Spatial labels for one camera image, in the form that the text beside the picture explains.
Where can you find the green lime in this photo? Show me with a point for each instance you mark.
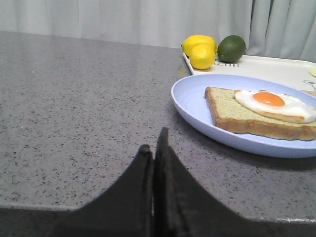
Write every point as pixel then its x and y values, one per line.
pixel 231 49

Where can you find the rear yellow lemon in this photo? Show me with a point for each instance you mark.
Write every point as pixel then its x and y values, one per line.
pixel 193 40

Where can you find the front yellow lemon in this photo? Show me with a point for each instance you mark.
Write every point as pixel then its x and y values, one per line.
pixel 202 56

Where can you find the bottom bread slice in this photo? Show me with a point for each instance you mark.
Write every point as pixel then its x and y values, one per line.
pixel 229 114

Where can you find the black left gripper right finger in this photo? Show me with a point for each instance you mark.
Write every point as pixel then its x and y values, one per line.
pixel 183 208

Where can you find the yellow lemon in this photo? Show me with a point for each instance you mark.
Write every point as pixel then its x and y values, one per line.
pixel 202 56
pixel 193 40

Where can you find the grey curtain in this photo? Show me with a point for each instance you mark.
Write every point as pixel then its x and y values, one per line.
pixel 273 28

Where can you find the light blue round plate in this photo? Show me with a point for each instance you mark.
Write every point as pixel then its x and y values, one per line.
pixel 188 98

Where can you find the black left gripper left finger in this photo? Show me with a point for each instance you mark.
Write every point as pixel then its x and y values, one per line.
pixel 123 210

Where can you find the fried egg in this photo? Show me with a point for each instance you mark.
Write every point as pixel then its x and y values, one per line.
pixel 278 106

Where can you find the white rectangular tray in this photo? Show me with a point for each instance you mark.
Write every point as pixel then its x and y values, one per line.
pixel 293 73

